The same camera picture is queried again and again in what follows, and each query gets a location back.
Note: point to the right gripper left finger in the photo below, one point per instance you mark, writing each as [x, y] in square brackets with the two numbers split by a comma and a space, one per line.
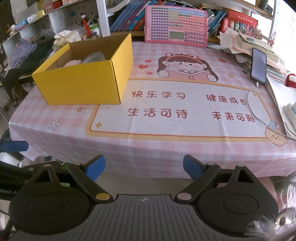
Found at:
[85, 175]

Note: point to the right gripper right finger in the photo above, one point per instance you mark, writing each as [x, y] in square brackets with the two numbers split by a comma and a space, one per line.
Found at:
[203, 176]

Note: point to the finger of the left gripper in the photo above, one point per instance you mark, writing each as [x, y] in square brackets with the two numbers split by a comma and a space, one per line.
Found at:
[13, 146]

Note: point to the pink plush pig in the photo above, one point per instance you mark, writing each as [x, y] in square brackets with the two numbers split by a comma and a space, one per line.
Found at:
[73, 62]

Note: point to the clear tape roll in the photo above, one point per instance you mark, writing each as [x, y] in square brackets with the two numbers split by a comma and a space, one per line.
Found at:
[94, 57]

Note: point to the pink printed tablecloth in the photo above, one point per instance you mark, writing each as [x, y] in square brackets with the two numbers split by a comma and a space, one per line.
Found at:
[160, 120]

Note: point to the pile of clothes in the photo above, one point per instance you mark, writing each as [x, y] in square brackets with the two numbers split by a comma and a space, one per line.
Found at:
[27, 57]

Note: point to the yellow cardboard box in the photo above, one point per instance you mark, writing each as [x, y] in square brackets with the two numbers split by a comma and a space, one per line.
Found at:
[102, 82]

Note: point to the black smartphone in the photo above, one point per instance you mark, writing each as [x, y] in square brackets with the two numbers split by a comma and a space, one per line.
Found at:
[258, 66]

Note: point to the red santa plush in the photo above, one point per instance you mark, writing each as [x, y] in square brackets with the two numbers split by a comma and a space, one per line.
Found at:
[291, 81]

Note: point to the pile of papers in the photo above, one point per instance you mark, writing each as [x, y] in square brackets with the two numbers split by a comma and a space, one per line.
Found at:
[241, 46]

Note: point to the red white pen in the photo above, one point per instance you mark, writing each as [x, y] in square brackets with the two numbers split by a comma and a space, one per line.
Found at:
[85, 25]

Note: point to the pink learning keyboard tablet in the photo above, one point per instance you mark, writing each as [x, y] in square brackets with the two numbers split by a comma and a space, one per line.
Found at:
[176, 25]

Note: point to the white bookshelf frame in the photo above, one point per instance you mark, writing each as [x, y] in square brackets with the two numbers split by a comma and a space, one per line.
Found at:
[61, 18]

